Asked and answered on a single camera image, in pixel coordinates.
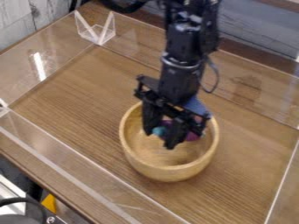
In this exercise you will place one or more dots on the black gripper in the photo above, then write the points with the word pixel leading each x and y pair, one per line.
pixel 169 97

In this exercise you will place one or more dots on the purple toy eggplant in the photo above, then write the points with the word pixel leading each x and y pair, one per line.
pixel 162 129

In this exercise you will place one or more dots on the brown wooden bowl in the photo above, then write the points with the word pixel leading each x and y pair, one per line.
pixel 162 161

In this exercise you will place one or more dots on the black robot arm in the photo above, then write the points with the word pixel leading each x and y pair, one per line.
pixel 191 26

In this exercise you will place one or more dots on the clear acrylic tray wall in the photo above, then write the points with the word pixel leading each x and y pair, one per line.
pixel 71 131

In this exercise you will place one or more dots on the clear acrylic corner bracket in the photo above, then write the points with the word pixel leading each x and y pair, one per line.
pixel 98 34

